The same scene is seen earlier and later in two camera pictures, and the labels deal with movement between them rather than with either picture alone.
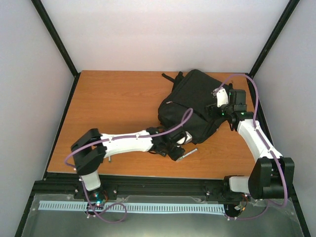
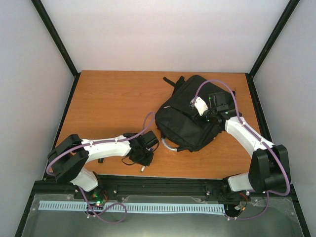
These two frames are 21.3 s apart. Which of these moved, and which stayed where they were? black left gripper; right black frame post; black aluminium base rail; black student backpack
Moved: black student backpack; black left gripper
Stayed: right black frame post; black aluminium base rail
